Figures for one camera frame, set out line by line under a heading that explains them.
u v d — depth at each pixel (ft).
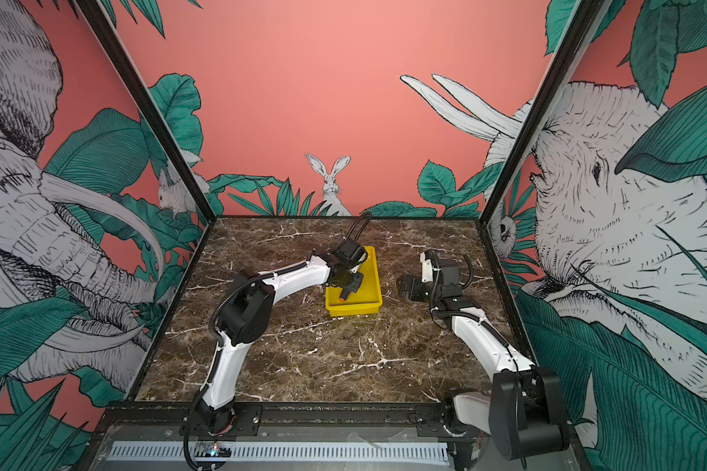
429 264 2.55
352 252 2.60
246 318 1.81
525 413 1.33
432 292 2.16
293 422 2.45
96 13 2.29
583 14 2.26
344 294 3.12
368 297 3.21
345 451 2.30
